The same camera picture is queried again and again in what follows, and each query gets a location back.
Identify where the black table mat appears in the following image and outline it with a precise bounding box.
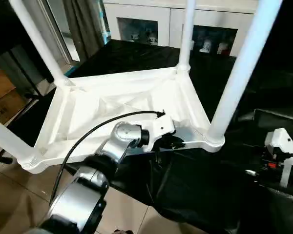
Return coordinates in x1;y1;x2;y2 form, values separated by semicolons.
5;39;293;234

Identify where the grey curtain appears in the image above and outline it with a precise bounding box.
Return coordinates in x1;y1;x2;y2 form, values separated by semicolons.
63;0;108;61

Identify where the white display cabinet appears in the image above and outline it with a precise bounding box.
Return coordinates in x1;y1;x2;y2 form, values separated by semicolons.
103;0;258;57

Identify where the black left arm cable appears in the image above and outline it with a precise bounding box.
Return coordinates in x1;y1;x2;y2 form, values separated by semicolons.
49;111;166;205

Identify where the teal patterned cloth strip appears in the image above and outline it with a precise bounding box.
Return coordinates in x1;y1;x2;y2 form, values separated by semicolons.
100;0;112;43

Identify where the white plastic table leg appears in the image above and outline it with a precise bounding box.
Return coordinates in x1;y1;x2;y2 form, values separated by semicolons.
9;0;69;87
177;0;197;74
205;0;284;147
0;116;42;166

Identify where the brown cardboard box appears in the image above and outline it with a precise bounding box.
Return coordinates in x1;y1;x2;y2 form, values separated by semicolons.
0;68;27;125

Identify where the black cabinet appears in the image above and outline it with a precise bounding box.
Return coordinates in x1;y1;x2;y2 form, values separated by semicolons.
256;0;293;69

